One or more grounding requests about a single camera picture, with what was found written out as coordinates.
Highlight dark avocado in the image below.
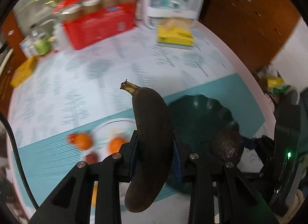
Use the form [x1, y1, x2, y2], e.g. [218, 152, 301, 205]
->
[211, 129, 244, 165]

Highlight red cherry tomato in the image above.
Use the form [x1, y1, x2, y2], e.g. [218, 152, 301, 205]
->
[84, 152, 99, 165]

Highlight orange tangerine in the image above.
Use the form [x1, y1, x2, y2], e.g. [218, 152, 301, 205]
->
[108, 137, 127, 154]
[67, 133, 93, 150]

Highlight overripe dark banana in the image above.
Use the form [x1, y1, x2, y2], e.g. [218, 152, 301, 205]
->
[120, 81, 173, 213]

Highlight dark green wavy plate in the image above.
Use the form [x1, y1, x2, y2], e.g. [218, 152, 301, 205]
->
[167, 94, 240, 194]

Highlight yellow flat box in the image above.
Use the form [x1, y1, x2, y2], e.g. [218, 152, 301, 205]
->
[10, 55, 40, 88]

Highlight yellow tissue box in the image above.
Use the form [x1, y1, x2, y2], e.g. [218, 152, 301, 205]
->
[157, 18, 194, 49]

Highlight green label bottle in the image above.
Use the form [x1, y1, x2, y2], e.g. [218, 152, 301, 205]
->
[32, 32, 51, 55]

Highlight red paper cup package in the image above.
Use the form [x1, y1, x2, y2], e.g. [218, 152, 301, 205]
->
[53, 0, 137, 50]

